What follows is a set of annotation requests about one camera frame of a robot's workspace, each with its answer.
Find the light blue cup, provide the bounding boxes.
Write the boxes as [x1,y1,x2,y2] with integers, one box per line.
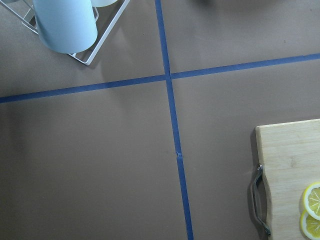
[33,0,98,54]

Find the bamboo cutting board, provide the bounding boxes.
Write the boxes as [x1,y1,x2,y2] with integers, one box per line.
[255,119,320,240]

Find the cream cup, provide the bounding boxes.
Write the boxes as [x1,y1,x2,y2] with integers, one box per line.
[91,0,117,8]

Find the white wire rack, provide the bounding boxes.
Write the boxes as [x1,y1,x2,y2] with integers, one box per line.
[0,0,129,66]

